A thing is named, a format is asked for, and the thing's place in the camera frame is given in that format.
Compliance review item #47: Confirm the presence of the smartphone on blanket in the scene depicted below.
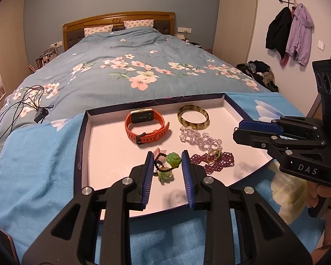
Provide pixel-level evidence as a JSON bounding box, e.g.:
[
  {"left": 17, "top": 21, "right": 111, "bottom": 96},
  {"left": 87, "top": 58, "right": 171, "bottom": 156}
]
[{"left": 0, "top": 229, "right": 19, "bottom": 264}]

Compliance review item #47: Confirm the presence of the pile of dark clothes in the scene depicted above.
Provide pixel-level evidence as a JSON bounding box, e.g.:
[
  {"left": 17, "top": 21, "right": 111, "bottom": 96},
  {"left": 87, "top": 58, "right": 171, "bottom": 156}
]
[{"left": 236, "top": 60, "right": 279, "bottom": 92}]

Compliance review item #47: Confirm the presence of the black ring green stone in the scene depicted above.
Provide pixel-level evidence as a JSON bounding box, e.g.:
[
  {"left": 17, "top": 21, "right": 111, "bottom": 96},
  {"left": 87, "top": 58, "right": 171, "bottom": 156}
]
[{"left": 165, "top": 152, "right": 182, "bottom": 169}]

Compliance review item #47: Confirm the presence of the black wall coat hook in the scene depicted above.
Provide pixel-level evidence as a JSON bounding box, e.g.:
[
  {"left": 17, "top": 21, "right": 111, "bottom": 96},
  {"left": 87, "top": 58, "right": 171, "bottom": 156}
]
[{"left": 279, "top": 0, "right": 297, "bottom": 7}]

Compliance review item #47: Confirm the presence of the right patterned pillow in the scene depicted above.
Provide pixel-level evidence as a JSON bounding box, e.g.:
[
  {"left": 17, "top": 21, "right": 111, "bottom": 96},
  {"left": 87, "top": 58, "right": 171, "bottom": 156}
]
[{"left": 124, "top": 19, "right": 154, "bottom": 29}]

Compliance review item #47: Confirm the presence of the green bead hair tie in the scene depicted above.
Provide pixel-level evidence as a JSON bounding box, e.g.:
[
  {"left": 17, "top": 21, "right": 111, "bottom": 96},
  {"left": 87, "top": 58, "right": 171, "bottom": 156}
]
[{"left": 156, "top": 169, "right": 175, "bottom": 184}]

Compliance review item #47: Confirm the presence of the gold ring green stone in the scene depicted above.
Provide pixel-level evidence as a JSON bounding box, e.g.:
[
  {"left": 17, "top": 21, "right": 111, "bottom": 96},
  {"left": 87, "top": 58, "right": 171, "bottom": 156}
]
[{"left": 206, "top": 148, "right": 222, "bottom": 164}]

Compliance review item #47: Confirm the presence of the white wall light switch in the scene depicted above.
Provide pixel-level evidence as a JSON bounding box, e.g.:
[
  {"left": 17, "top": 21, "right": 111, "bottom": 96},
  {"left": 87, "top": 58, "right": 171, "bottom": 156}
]
[{"left": 318, "top": 40, "right": 325, "bottom": 51}]

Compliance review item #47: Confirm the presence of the blue floral duvet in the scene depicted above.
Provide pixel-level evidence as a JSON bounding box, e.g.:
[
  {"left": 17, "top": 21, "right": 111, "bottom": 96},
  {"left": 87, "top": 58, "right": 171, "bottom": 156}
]
[{"left": 0, "top": 26, "right": 265, "bottom": 152}]

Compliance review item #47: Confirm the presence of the light blue floral blanket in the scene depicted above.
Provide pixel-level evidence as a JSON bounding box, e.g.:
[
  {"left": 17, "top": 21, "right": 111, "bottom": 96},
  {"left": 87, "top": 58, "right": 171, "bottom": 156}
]
[{"left": 0, "top": 93, "right": 325, "bottom": 264}]

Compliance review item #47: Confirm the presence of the purple hanging jacket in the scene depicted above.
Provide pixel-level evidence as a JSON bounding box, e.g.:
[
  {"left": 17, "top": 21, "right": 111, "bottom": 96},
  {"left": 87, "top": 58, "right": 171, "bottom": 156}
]
[{"left": 280, "top": 3, "right": 314, "bottom": 68}]

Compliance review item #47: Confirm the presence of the orange smart watch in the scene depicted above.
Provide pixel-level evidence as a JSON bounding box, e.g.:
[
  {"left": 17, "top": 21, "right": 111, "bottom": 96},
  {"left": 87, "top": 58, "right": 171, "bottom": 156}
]
[{"left": 124, "top": 108, "right": 170, "bottom": 145}]

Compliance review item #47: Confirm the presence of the navy blue tray box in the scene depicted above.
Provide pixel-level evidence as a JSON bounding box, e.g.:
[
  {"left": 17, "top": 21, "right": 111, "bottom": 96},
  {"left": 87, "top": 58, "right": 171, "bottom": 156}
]
[{"left": 74, "top": 92, "right": 275, "bottom": 221}]

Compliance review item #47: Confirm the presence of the olive horn bangle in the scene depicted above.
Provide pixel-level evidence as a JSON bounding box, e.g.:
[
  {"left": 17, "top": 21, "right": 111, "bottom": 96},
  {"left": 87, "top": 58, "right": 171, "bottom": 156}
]
[{"left": 177, "top": 104, "right": 210, "bottom": 131}]

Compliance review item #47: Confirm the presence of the black hanging jacket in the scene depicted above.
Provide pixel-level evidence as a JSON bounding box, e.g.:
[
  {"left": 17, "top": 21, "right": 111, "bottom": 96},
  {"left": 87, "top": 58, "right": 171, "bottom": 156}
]
[{"left": 265, "top": 7, "right": 292, "bottom": 59}]

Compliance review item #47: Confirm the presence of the black cable bundle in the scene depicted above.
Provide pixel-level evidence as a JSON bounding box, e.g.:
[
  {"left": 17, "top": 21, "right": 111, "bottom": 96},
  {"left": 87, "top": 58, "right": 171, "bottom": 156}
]
[{"left": 0, "top": 84, "right": 55, "bottom": 154}]

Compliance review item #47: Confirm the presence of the patterned pillow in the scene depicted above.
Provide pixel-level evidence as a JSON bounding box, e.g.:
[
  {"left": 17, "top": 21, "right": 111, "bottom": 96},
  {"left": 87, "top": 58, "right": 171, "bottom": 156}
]
[
  {"left": 83, "top": 25, "right": 113, "bottom": 36},
  {"left": 124, "top": 19, "right": 154, "bottom": 29}
]

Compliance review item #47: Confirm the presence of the person's right hand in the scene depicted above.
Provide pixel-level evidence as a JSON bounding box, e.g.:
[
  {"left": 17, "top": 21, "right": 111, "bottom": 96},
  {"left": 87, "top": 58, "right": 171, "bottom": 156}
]
[{"left": 306, "top": 181, "right": 331, "bottom": 249}]

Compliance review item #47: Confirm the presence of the left patterned pillow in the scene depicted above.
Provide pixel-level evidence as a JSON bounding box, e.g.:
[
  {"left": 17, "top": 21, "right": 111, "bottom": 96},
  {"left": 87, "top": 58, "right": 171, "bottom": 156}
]
[{"left": 83, "top": 25, "right": 113, "bottom": 36}]

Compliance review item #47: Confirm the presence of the pink flower hair tie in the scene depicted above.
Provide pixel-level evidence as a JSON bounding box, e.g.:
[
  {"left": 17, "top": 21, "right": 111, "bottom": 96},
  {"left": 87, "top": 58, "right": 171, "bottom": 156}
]
[{"left": 153, "top": 148, "right": 167, "bottom": 167}]

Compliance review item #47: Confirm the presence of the wooden headboard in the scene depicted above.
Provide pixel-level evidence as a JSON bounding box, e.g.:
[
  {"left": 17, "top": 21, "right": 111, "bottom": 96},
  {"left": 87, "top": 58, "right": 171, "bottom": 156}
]
[{"left": 63, "top": 11, "right": 176, "bottom": 51}]

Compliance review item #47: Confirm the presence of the clear crystal bead bracelet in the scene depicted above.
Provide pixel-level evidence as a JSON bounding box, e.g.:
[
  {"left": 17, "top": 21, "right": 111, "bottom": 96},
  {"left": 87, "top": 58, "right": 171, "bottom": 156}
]
[{"left": 179, "top": 125, "right": 224, "bottom": 151}]

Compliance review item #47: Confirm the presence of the purple bead bracelet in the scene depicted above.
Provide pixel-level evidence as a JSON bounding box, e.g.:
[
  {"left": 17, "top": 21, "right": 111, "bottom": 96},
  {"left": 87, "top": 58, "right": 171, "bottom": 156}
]
[{"left": 190, "top": 151, "right": 235, "bottom": 175}]

